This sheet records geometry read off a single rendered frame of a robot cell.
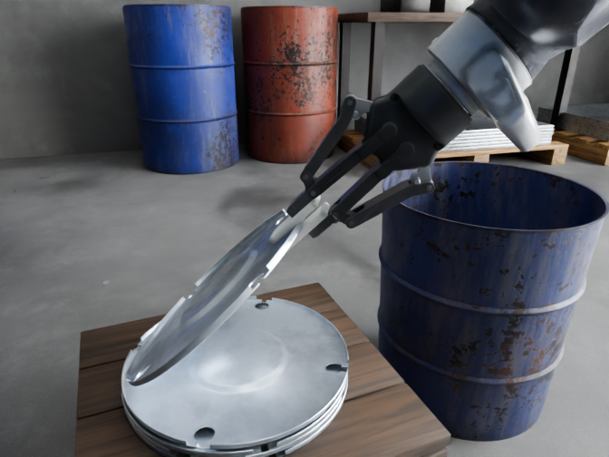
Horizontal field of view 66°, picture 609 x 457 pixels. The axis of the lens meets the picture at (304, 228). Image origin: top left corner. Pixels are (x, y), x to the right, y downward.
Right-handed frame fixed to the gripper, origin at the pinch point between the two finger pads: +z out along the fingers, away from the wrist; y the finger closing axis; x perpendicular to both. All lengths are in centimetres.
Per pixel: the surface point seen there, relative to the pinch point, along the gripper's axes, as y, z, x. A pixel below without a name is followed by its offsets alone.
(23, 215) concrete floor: 62, 142, -130
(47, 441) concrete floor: -2, 80, -17
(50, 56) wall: 136, 129, -233
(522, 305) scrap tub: -42, -8, -27
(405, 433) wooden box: -25.6, 7.1, 5.6
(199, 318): 0.4, 14.3, 5.3
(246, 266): 0.5, 8.3, 0.4
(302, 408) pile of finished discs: -15.2, 13.6, 6.2
